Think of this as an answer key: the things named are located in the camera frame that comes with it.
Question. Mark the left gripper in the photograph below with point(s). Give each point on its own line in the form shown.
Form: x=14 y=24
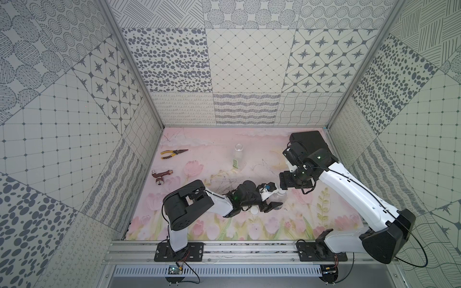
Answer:
x=265 y=201

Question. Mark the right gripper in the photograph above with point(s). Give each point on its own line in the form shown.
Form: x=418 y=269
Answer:
x=286 y=182

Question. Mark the tall clear plastic bottle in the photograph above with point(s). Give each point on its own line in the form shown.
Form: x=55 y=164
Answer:
x=237 y=161

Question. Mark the white bottle cap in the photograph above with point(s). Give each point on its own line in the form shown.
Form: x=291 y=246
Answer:
x=254 y=210

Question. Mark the short clear plastic bottle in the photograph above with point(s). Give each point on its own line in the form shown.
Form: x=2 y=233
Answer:
x=279 y=196

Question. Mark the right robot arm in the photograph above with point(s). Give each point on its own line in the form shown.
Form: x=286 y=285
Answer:
x=388 y=228

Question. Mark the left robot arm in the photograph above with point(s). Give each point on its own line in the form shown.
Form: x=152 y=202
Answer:
x=185 y=205

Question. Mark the black plastic tool case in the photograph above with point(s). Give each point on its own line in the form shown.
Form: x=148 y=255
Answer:
x=311 y=141

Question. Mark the floral pink table mat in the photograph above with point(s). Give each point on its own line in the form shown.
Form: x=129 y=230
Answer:
x=209 y=159

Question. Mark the right controller board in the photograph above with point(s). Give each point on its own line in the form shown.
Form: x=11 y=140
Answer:
x=329 y=274

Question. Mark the controller board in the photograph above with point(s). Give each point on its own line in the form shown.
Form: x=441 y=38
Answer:
x=174 y=275
x=329 y=274

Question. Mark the left controller board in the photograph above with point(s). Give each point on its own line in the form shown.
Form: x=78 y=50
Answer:
x=174 y=275

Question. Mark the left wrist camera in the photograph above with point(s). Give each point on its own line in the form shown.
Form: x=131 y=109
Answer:
x=266 y=190

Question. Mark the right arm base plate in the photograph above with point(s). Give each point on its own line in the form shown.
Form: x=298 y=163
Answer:
x=314 y=252

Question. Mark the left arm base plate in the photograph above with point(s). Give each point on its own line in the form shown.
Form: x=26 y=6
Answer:
x=193 y=252

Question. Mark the yellow handled pliers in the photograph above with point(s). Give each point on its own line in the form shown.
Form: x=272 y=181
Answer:
x=171 y=153

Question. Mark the aluminium mounting rail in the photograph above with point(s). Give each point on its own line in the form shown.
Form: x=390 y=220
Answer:
x=222 y=252

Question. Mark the white slotted cable duct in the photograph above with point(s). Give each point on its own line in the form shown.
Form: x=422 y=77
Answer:
x=283 y=270

